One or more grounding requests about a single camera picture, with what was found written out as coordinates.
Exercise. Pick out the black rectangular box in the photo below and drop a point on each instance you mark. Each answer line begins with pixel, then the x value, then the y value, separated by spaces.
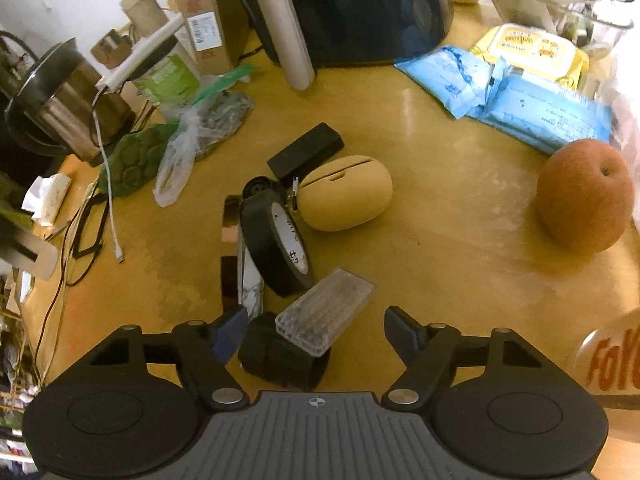
pixel 305 152

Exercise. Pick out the yellow wipes pack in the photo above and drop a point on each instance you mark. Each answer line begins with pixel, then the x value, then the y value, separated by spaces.
pixel 530 47

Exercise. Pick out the clear shaker bottle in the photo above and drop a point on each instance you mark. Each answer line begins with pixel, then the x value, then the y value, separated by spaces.
pixel 615 355

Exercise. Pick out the small brown cardboard box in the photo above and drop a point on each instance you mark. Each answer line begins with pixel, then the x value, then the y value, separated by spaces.
pixel 110 47

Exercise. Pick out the tan oval case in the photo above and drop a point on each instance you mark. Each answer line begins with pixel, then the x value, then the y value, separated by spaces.
pixel 345 195

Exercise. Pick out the white tissue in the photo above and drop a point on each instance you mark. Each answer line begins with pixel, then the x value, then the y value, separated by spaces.
pixel 47 195

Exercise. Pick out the grey metal bracket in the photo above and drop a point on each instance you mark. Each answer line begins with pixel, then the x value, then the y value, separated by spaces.
pixel 25 252

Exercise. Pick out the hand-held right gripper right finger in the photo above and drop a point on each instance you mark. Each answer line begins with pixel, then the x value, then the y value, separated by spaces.
pixel 400 332

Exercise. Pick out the black tape roll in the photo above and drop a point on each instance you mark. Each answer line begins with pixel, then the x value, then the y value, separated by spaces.
pixel 260 240

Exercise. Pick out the white plastic bag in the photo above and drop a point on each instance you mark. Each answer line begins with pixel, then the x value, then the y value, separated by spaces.
pixel 627 110

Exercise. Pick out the steel kettle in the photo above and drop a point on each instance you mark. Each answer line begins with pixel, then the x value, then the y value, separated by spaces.
pixel 60 105

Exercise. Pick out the clear plastic bag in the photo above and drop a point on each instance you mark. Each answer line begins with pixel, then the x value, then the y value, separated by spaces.
pixel 175 160

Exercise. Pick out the black air fryer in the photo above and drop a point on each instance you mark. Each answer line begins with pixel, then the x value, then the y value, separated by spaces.
pixel 360 10

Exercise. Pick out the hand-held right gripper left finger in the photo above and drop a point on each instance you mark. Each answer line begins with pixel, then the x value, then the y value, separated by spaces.
pixel 231 332

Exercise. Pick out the clear plastic case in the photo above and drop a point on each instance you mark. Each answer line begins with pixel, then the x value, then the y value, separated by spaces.
pixel 325 310

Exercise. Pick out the white handheld device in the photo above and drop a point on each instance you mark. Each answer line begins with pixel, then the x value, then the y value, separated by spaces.
pixel 145 45

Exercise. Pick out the black ribbed block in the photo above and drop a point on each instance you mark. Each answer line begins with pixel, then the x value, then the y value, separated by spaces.
pixel 270 360

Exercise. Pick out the green label jar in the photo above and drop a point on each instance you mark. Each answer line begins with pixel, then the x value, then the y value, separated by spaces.
pixel 167 80

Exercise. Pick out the tall cardboard box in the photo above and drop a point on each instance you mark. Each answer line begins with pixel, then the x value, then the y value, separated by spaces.
pixel 200 0

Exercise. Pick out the tan cardboard canister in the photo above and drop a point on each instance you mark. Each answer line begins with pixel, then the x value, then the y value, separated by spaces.
pixel 142 12

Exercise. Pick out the glass bowl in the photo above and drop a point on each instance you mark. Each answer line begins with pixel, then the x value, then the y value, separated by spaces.
pixel 600 25

